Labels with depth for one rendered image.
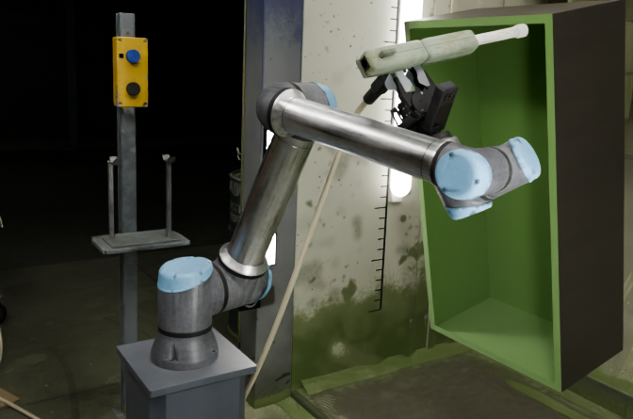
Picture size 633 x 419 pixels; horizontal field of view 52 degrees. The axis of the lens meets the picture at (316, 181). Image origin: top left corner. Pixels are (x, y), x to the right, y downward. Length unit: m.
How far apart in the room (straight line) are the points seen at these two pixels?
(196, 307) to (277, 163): 0.45
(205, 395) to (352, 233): 1.32
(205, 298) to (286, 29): 1.24
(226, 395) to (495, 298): 1.39
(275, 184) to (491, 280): 1.38
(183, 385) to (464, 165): 0.99
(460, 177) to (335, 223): 1.73
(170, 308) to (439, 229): 1.17
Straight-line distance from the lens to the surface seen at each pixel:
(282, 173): 1.70
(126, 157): 2.63
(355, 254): 2.98
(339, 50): 2.79
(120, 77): 2.54
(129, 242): 2.51
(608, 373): 3.20
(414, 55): 1.39
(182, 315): 1.82
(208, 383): 1.83
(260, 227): 1.79
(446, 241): 2.61
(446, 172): 1.19
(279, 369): 2.96
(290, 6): 2.67
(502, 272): 2.79
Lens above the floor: 1.46
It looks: 10 degrees down
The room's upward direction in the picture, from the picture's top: 2 degrees clockwise
